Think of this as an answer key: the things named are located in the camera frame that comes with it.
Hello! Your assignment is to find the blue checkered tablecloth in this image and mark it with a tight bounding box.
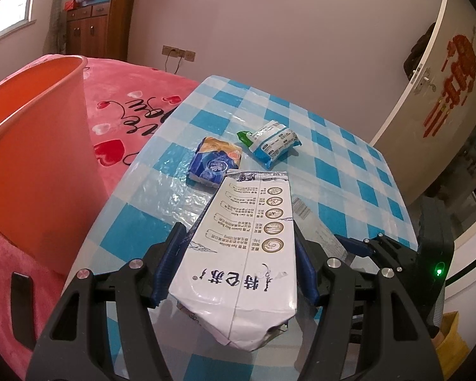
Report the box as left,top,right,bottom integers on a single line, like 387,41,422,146
62,74,419,381

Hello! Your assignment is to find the brown wooden cabinet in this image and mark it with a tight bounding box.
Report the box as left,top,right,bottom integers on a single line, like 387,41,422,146
65,0,134,61

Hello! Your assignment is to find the pink heart bedspread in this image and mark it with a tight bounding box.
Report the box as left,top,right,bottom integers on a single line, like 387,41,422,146
0,54,196,378

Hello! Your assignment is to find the orange plastic bucket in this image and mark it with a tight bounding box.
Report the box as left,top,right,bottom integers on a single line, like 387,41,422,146
0,56,107,275

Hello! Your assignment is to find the grey checked curtain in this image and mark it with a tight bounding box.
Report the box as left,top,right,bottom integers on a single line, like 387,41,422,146
43,0,63,54

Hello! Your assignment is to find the wall power socket strip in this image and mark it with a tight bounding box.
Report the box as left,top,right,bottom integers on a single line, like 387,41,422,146
162,45,196,62

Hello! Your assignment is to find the grey courier mailer bag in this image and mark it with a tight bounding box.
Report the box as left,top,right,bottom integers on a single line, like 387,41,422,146
292,197,347,262

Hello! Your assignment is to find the white milk carton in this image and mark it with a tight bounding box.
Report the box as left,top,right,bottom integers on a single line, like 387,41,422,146
169,171,297,351

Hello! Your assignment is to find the white door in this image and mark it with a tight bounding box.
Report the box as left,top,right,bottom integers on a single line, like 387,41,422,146
371,0,476,204

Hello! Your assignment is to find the door handle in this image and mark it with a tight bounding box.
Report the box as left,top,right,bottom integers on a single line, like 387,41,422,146
412,67,437,95

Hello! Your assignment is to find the red knot door ornament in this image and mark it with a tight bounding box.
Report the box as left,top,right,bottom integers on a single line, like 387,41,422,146
423,35,476,138

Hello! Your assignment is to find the blue tissue pack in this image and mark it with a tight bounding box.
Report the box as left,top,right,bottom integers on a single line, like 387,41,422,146
187,137,242,188

